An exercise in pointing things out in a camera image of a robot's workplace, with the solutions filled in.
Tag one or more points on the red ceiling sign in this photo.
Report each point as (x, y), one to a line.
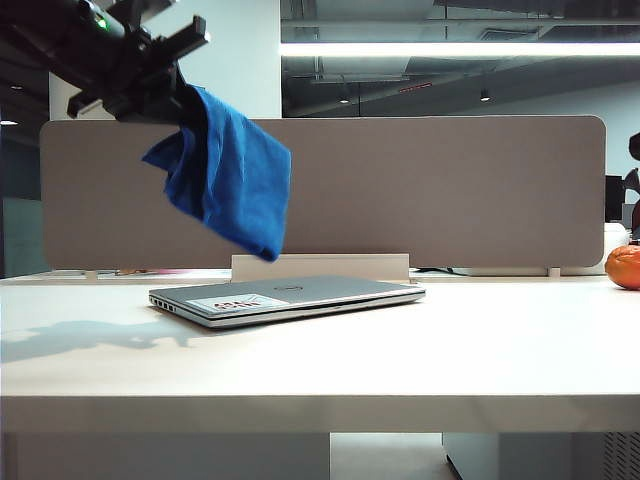
(415, 88)

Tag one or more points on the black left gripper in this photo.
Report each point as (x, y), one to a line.
(145, 70)

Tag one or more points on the orange fruit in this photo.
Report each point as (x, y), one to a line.
(625, 267)

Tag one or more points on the grey fabric desk divider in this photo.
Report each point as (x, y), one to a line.
(425, 190)

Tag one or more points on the white box behind divider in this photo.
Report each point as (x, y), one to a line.
(615, 240)

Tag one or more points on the black monitor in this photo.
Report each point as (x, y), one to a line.
(615, 200)

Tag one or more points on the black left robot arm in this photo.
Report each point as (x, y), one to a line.
(55, 35)

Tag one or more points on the blue microfiber rag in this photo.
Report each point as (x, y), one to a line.
(235, 175)

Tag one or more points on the pink paper sheet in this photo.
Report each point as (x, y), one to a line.
(170, 271)

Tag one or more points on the black ceiling spotlight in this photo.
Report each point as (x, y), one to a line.
(484, 95)
(344, 98)

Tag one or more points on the long ceiling light strip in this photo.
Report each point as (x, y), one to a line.
(450, 49)

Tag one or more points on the silver closed laptop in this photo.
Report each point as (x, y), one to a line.
(340, 291)

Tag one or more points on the white table leg panel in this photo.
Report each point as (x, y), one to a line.
(175, 457)

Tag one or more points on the white sticker with red letters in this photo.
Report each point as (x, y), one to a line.
(230, 303)

